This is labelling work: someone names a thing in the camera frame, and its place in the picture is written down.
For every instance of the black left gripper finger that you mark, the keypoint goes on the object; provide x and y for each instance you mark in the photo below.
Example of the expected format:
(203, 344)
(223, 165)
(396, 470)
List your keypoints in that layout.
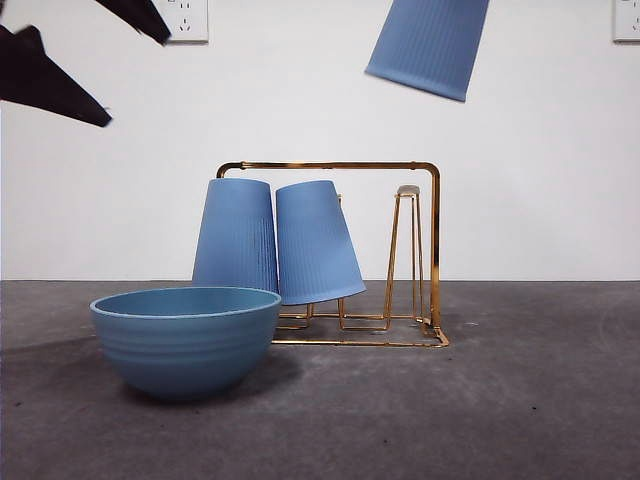
(40, 80)

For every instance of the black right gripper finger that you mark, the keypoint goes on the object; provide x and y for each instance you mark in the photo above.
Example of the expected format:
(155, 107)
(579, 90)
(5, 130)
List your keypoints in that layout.
(142, 17)

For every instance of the blue ribbed cup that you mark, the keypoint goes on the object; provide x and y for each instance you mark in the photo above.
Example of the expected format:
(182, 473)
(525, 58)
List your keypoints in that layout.
(232, 235)
(315, 250)
(430, 45)

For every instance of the light blue ridged bowl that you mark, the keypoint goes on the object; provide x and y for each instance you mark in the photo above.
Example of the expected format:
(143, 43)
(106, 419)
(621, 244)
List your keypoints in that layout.
(185, 350)

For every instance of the white wall socket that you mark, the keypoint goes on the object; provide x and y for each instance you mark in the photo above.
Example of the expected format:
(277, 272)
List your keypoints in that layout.
(628, 20)
(186, 20)

